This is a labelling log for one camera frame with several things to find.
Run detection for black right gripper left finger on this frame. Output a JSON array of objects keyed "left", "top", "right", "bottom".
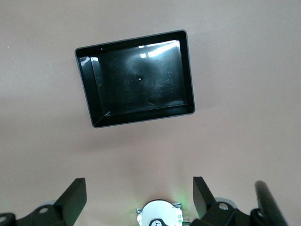
[{"left": 0, "top": 178, "right": 87, "bottom": 226}]

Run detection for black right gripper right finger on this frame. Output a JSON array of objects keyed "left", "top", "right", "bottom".
[{"left": 189, "top": 177, "right": 264, "bottom": 226}]

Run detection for black plastic tray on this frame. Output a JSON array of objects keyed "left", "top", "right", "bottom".
[{"left": 74, "top": 29, "right": 196, "bottom": 129}]

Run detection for black cable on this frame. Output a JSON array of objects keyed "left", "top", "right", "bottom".
[{"left": 255, "top": 180, "right": 289, "bottom": 226}]

